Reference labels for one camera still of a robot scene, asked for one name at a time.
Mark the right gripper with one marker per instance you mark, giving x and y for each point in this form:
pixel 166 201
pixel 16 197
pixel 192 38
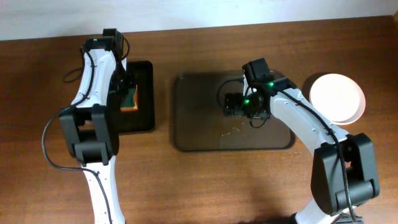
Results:
pixel 230 104

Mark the white plate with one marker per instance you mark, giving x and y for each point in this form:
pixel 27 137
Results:
pixel 339 98

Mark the dark brown serving tray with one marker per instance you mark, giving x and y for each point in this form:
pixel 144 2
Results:
pixel 199 124

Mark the green and orange sponge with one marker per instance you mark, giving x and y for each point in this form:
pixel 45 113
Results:
pixel 129 102

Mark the black rectangular sponge tray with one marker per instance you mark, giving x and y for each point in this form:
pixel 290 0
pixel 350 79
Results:
pixel 141 118

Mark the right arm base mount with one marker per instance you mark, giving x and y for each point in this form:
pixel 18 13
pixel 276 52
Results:
pixel 343 218

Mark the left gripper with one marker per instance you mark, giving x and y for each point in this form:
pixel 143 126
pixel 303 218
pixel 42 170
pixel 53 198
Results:
pixel 125 86

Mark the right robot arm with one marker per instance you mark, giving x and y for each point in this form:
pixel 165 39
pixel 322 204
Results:
pixel 344 170

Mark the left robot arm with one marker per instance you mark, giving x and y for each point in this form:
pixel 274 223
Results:
pixel 90 132

